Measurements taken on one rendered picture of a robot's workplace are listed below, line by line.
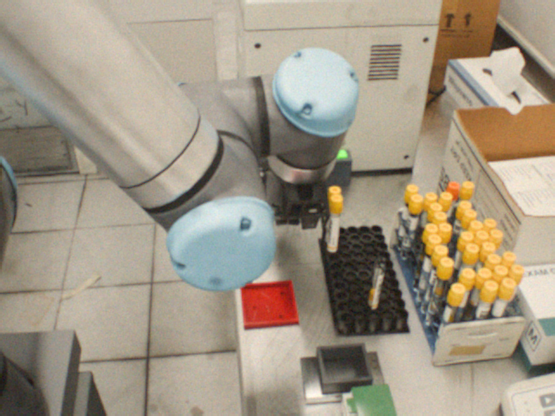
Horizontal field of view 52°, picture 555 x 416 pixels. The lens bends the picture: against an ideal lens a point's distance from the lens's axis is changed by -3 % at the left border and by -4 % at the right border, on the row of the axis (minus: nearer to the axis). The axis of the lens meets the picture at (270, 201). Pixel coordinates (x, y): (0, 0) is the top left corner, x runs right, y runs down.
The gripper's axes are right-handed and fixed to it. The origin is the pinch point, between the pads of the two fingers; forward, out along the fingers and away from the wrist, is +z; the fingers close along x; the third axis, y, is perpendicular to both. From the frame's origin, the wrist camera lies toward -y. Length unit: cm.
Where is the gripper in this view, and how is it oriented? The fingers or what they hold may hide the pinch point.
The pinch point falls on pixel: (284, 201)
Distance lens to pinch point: 83.3
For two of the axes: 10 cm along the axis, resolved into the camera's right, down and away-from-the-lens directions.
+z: -0.6, 3.5, 9.3
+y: 0.9, 9.3, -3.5
